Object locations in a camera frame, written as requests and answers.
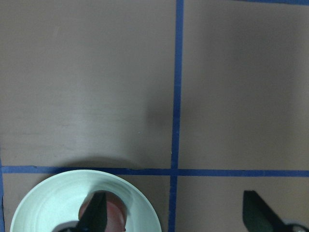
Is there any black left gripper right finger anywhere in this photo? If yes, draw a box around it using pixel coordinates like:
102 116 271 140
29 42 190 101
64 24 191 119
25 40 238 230
242 190 309 232

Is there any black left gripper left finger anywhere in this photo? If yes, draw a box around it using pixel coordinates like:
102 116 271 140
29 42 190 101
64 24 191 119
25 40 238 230
58 192 107 232

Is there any brown bun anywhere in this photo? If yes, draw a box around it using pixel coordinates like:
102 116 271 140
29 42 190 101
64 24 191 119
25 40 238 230
78 190 127 232

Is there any mint green plate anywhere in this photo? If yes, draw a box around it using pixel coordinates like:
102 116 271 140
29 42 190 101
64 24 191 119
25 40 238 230
10 170 162 232

